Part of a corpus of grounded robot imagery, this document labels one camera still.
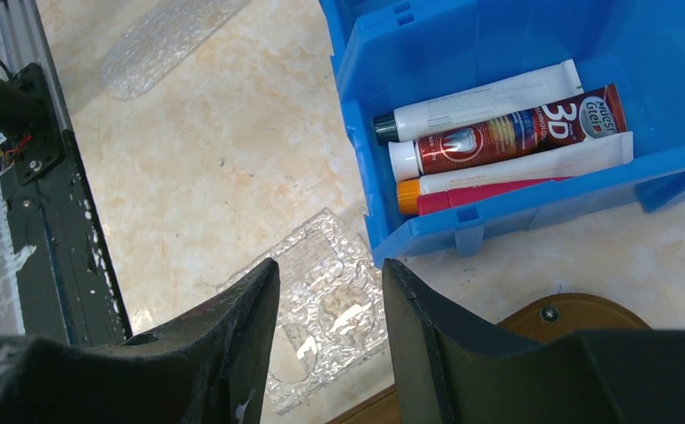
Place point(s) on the white tube black cap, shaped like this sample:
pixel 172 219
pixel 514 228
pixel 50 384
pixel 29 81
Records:
pixel 520 92

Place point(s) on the blue divided storage bin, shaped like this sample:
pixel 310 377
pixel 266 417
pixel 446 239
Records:
pixel 389 54

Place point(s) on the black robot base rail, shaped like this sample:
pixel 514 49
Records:
pixel 56 275

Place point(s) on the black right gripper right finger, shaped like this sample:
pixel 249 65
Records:
pixel 452 366

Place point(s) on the white tube orange cap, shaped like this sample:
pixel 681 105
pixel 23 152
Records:
pixel 566 162

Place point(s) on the clear holder with wooden ends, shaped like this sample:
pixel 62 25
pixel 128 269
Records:
pixel 331 309

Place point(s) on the clear textured acrylic tray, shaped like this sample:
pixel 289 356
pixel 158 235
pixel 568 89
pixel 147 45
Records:
pixel 162 38

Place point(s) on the brown oval wooden tray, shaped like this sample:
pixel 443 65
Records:
pixel 544 320

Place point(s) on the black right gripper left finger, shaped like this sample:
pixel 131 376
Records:
pixel 208 365

